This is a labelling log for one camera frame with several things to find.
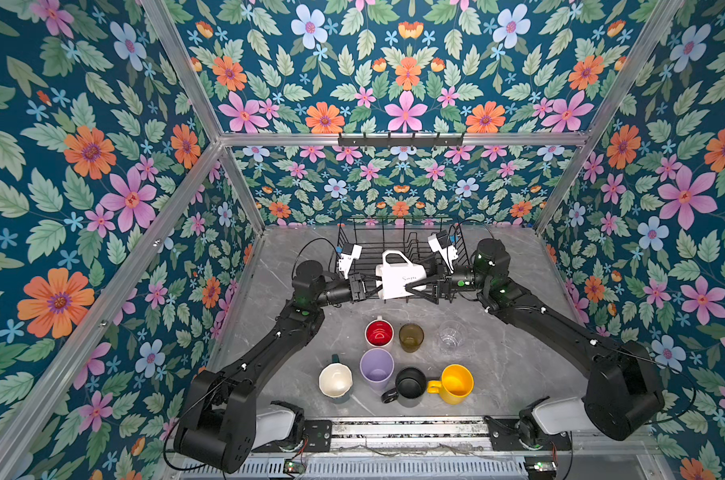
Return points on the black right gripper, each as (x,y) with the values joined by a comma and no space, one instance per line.
(444,288)

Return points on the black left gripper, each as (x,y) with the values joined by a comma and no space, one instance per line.
(354,281)

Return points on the white faceted mug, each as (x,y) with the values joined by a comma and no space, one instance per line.
(395,272)

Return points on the black wire dish rack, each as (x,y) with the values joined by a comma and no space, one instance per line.
(409,235)

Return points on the red interior white mug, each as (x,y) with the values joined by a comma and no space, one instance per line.
(379,333)

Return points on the green mug cream interior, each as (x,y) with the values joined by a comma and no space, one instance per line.
(335,380)

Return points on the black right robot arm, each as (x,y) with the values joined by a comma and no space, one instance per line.
(624,386)

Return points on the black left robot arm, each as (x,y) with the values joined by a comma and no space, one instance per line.
(220,423)

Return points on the clear glass cup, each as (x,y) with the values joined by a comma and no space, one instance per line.
(452,337)

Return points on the olive green glass cup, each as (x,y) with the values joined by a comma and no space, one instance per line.
(411,337)

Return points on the yellow mug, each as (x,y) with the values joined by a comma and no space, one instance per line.
(454,386)

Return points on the lilac plastic cup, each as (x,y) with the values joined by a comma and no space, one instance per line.
(377,367)

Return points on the black mug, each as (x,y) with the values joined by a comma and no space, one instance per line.
(410,388)

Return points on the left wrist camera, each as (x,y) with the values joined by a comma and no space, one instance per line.
(347,255)

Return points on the aluminium front rail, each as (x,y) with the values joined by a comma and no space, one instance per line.
(460,435)

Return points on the black hook rail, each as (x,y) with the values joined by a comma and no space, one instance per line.
(418,140)

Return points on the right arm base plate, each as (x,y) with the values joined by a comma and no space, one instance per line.
(512,434)

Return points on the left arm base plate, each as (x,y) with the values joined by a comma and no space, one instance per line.
(315,438)

